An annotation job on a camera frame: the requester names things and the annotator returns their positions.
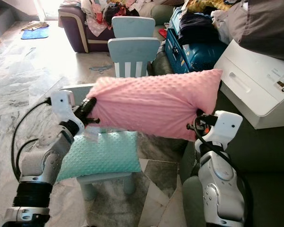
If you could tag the grey brown blanket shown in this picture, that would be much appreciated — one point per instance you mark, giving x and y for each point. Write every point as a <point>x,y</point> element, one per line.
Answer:
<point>265,26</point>

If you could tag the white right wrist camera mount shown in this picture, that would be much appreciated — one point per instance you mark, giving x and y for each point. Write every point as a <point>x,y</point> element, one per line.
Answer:
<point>227,125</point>

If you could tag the pink dotted pillow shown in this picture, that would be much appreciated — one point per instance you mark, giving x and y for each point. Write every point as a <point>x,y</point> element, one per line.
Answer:
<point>156,101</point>

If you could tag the white cloth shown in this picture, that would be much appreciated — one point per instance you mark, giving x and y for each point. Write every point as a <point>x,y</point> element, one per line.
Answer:
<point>220,23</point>

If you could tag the blue floor mat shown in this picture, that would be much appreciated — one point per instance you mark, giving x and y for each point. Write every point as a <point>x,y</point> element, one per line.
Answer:
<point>34,33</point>

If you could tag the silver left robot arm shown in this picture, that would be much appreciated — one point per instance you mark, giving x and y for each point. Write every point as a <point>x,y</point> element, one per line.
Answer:
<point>40,163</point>

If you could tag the light blue child chair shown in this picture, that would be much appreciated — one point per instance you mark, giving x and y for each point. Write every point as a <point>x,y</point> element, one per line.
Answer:
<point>135,48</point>
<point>83,88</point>
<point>133,27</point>

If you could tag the pile of colourful clothes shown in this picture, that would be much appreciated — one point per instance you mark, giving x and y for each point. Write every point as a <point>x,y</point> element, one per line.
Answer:
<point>97,16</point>

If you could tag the beige cloth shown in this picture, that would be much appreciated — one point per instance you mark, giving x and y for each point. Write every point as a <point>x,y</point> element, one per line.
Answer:
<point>35,24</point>

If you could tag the white appliance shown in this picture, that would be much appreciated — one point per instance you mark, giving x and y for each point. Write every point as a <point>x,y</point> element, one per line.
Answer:
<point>255,85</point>

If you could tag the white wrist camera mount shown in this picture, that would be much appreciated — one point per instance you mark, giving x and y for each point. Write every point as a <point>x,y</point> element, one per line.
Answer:
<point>62,103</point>
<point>227,125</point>

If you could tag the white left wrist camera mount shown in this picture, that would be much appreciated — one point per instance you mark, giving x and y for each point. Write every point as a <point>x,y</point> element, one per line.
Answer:
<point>62,103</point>

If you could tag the teal dotted pillow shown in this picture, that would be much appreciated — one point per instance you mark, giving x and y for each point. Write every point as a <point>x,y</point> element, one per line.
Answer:
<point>99,158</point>

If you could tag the dark folded clothing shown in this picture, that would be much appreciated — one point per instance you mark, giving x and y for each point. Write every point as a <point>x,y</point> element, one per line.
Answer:
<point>196,28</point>

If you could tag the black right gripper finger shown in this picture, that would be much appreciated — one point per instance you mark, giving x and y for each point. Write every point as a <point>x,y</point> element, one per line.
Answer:
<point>191,126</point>
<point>200,113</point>

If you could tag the yellow blanket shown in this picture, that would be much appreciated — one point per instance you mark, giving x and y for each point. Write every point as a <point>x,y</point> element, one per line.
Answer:
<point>203,5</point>

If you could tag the blue hard suitcase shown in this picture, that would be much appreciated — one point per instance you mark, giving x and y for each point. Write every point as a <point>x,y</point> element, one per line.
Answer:
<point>199,57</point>

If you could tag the small red item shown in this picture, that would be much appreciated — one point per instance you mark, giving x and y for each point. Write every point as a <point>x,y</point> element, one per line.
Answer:
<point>162,32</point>

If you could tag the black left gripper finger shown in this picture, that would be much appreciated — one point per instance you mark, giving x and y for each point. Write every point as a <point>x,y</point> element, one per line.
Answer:
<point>91,121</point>
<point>89,106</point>

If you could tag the purple sofa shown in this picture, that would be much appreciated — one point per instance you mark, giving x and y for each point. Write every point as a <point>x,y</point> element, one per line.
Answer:
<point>73,33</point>

